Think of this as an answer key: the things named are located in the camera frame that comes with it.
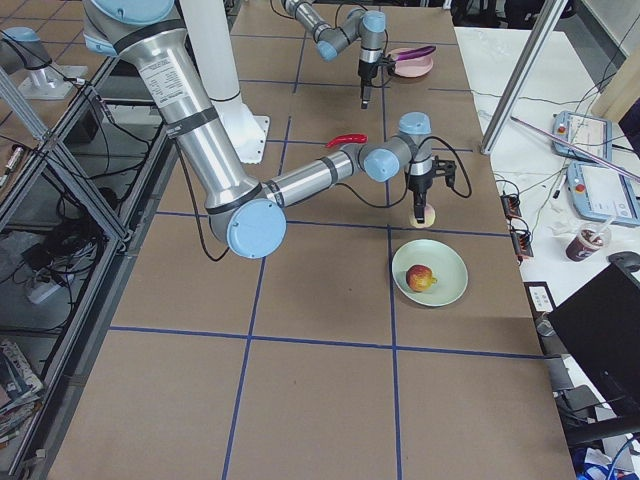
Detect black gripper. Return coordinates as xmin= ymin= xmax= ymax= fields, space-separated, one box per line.
xmin=358 ymin=55 xmax=396 ymax=109
xmin=405 ymin=155 xmax=456 ymax=223

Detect pale green pink peach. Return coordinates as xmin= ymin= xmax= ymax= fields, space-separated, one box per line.
xmin=409 ymin=204 xmax=436 ymax=229

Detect red chili pepper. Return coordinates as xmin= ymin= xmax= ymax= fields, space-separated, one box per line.
xmin=325 ymin=133 xmax=368 ymax=149

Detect purple eggplant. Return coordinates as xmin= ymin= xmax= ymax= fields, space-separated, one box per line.
xmin=391 ymin=45 xmax=437 ymax=62

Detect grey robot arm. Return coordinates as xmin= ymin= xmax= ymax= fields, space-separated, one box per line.
xmin=84 ymin=1 xmax=456 ymax=259
xmin=281 ymin=0 xmax=387 ymax=109

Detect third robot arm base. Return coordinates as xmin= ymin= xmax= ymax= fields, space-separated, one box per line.
xmin=1 ymin=27 xmax=73 ymax=101

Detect pink plate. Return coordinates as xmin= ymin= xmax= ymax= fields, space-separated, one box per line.
xmin=387 ymin=48 xmax=434 ymax=78

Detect light green plate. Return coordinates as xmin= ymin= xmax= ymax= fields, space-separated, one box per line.
xmin=392 ymin=239 xmax=468 ymax=307

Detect orange circuit board modules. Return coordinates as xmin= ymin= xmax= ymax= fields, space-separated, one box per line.
xmin=500 ymin=193 xmax=534 ymax=264

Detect iced drink cup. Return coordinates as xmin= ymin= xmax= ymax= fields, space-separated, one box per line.
xmin=565 ymin=222 xmax=611 ymax=262

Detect near teach pendant tablet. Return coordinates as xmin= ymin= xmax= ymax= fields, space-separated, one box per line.
xmin=566 ymin=160 xmax=639 ymax=227

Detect teach pendant tablet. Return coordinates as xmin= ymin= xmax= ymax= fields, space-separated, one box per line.
xmin=566 ymin=160 xmax=639 ymax=227
xmin=552 ymin=110 xmax=613 ymax=161

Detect far teach pendant tablet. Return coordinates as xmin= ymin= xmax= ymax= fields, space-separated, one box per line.
xmin=552 ymin=110 xmax=613 ymax=161

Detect black computer mouse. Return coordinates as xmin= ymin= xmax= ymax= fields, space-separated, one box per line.
xmin=607 ymin=251 xmax=640 ymax=273

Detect black computer monitor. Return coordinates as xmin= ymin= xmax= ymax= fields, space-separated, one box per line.
xmin=548 ymin=264 xmax=639 ymax=415

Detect stack of books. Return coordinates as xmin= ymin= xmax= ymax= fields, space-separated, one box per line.
xmin=1 ymin=338 xmax=44 ymax=448

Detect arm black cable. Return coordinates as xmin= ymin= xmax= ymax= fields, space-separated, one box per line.
xmin=172 ymin=135 xmax=474 ymax=262

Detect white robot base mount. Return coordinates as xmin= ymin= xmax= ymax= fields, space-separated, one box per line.
xmin=180 ymin=0 xmax=270 ymax=164

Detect aluminium frame post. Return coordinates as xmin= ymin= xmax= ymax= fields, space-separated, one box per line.
xmin=480 ymin=0 xmax=568 ymax=155

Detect aluminium frame rack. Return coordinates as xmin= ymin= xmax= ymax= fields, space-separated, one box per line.
xmin=1 ymin=59 xmax=177 ymax=479

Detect black cable bundle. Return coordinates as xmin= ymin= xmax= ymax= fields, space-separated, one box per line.
xmin=9 ymin=189 xmax=111 ymax=306

